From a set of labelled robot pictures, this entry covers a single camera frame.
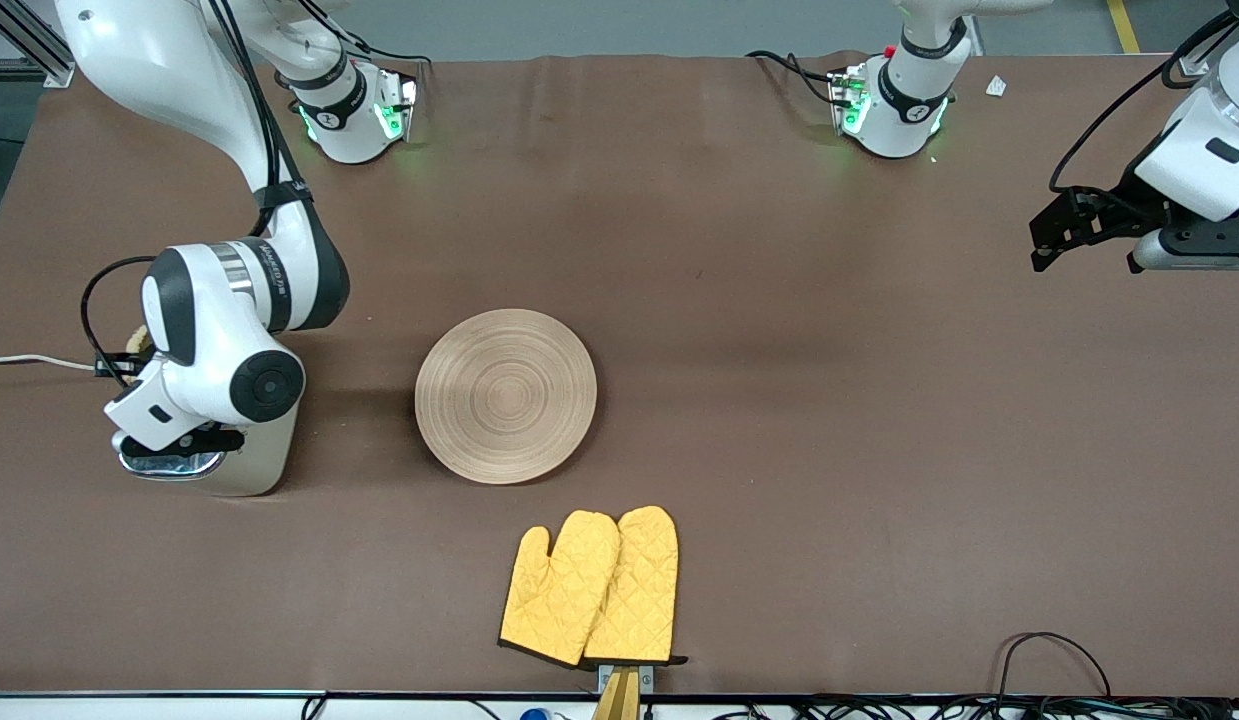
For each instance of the white bread slice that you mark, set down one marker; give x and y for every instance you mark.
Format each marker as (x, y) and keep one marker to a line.
(137, 342)

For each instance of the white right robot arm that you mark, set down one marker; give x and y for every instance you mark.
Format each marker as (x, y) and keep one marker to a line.
(109, 60)

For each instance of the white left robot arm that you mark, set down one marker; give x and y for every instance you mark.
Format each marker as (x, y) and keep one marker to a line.
(909, 110)

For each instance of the chrome two-slot toaster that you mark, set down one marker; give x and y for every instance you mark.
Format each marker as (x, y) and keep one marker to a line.
(264, 460)

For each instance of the round ribbed wooden plate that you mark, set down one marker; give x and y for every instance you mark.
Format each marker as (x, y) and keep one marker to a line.
(506, 396)

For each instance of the small white paper scrap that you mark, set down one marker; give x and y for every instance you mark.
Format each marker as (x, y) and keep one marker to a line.
(996, 86)

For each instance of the brown table cover sheet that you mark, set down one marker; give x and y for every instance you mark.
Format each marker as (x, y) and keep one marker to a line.
(829, 400)

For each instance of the yellow quilted oven mitt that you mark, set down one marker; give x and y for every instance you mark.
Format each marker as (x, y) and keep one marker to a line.
(559, 590)
(639, 590)

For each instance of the aluminium frame profile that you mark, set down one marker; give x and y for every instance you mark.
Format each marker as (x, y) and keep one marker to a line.
(24, 45)

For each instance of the wooden stick with metal bracket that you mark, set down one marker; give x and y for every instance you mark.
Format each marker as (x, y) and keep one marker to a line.
(619, 700)

